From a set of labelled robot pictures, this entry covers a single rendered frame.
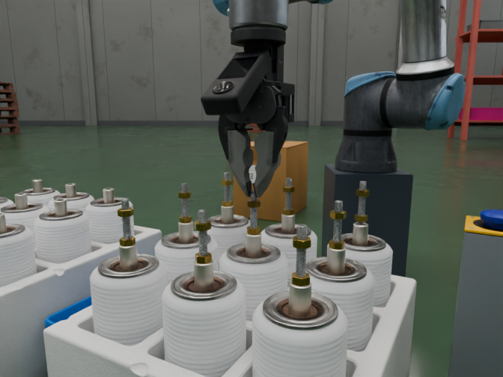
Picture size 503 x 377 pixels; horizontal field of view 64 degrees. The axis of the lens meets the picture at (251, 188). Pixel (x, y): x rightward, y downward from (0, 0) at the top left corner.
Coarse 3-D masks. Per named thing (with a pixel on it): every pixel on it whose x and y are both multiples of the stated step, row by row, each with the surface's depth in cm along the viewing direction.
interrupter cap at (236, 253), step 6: (234, 246) 58; (240, 246) 59; (264, 246) 59; (270, 246) 59; (228, 252) 56; (234, 252) 56; (240, 252) 57; (264, 252) 57; (270, 252) 56; (276, 252) 56; (234, 258) 54; (240, 258) 54; (246, 258) 54; (252, 258) 54; (258, 258) 54; (264, 258) 54; (270, 258) 54; (276, 258) 54
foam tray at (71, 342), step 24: (288, 288) 62; (408, 288) 62; (384, 312) 55; (408, 312) 58; (48, 336) 50; (72, 336) 49; (96, 336) 49; (384, 336) 49; (408, 336) 62; (48, 360) 51; (72, 360) 48; (96, 360) 46; (120, 360) 44; (144, 360) 44; (240, 360) 44; (360, 360) 44; (384, 360) 44; (408, 360) 65
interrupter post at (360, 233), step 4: (356, 224) 60; (356, 228) 60; (360, 228) 59; (364, 228) 59; (356, 232) 60; (360, 232) 60; (364, 232) 60; (356, 236) 60; (360, 236) 60; (364, 236) 60; (356, 240) 60; (360, 240) 60; (364, 240) 60; (356, 244) 60; (360, 244) 60; (364, 244) 60
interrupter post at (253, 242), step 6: (246, 234) 56; (258, 234) 55; (246, 240) 56; (252, 240) 55; (258, 240) 55; (246, 246) 56; (252, 246) 55; (258, 246) 55; (246, 252) 56; (252, 252) 55; (258, 252) 56
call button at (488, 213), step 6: (486, 210) 49; (492, 210) 49; (498, 210) 49; (480, 216) 49; (486, 216) 47; (492, 216) 47; (498, 216) 46; (486, 222) 48; (492, 222) 47; (498, 222) 46
